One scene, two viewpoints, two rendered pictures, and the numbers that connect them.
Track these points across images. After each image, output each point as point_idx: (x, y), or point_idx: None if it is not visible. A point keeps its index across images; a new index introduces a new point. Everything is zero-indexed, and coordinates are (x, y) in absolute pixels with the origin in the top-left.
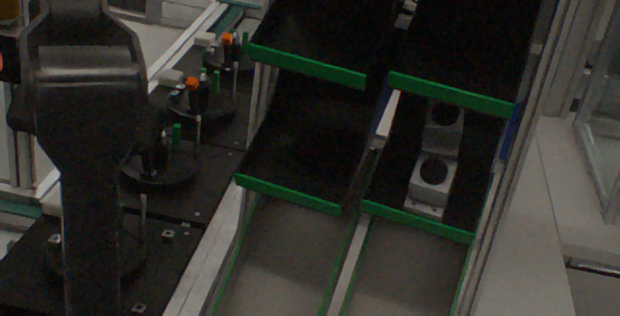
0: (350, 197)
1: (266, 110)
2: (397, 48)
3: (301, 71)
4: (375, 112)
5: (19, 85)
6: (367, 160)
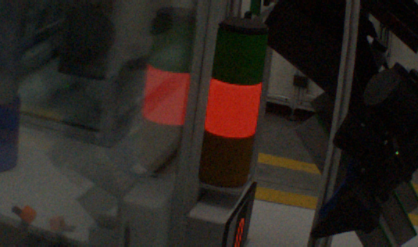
0: (342, 150)
1: (364, 102)
2: (344, 18)
3: None
4: (376, 64)
5: (361, 191)
6: (325, 119)
